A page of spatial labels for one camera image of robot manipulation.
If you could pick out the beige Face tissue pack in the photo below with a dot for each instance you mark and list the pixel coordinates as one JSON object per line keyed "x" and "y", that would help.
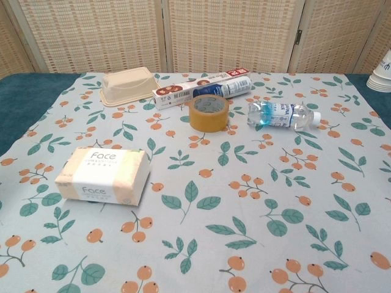
{"x": 100, "y": 177}

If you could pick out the floral fruit print tablecloth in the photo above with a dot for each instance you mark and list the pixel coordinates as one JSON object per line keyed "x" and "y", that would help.
{"x": 214, "y": 171}

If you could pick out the red white toothpaste box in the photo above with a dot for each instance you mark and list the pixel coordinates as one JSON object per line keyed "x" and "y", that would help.
{"x": 177, "y": 93}

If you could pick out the brown packing tape roll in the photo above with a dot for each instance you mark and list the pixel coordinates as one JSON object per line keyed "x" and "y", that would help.
{"x": 207, "y": 122}

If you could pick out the blue white spray can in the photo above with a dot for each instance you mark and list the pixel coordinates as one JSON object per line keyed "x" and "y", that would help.
{"x": 235, "y": 85}

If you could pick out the beige rectangular food container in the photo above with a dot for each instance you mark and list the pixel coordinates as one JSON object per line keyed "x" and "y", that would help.
{"x": 128, "y": 84}

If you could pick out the clear plastic water bottle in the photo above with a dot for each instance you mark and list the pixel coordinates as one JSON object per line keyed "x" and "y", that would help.
{"x": 284, "y": 116}

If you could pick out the woven bamboo folding screen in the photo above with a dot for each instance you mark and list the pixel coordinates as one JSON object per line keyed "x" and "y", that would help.
{"x": 214, "y": 33}

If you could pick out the metal screen hinge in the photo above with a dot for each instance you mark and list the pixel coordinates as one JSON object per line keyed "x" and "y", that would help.
{"x": 299, "y": 38}

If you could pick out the white paper cup stack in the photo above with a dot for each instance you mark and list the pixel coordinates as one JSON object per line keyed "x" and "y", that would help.
{"x": 382, "y": 76}

